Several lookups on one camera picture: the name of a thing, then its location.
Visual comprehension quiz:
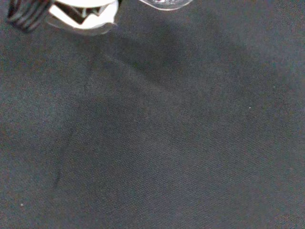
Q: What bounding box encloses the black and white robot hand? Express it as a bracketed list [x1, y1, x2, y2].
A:
[5, 0, 120, 33]

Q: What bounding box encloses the black bench cloth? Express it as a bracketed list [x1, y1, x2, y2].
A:
[0, 0, 305, 229]

